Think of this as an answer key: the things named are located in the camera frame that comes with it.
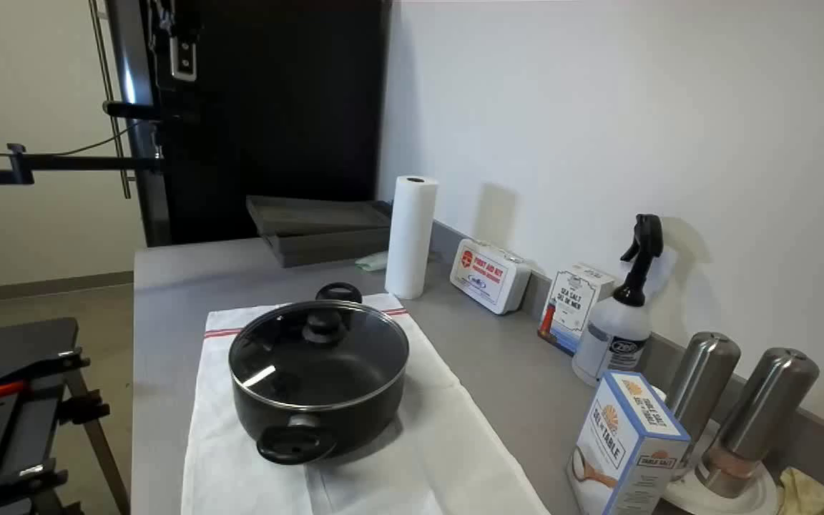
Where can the glass lid with black knob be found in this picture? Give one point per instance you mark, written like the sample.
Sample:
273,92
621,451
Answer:
320,324

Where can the black cooking pot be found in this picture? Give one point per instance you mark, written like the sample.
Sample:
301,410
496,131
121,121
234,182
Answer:
336,430

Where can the white paper towel roll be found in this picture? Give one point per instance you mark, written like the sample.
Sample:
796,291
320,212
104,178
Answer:
409,239

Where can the pale green packet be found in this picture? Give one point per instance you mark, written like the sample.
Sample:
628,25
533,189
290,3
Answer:
370,261

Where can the flat white box red print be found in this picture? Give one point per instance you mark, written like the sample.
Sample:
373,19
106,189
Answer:
487,275

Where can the grey foam tray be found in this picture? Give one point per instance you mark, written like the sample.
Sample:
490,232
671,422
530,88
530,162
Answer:
329,248
314,212

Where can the white box blue red print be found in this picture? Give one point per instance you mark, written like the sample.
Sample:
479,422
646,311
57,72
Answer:
572,305

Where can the white towel with red stripes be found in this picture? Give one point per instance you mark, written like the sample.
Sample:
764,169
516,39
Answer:
472,461

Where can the white spray bottle black trigger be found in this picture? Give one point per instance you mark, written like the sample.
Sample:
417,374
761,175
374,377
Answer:
613,331

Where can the white orange blue carton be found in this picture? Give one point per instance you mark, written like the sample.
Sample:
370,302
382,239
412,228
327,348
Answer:
628,447

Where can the stainless steel grinder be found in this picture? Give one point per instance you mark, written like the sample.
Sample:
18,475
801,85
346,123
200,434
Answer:
771,404
705,374

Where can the white round plate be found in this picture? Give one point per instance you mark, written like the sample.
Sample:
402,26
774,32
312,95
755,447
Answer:
715,501

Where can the yellow cloth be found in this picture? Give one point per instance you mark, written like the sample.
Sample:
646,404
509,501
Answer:
801,493

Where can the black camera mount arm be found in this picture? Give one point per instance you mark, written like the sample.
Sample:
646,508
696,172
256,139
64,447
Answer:
57,165

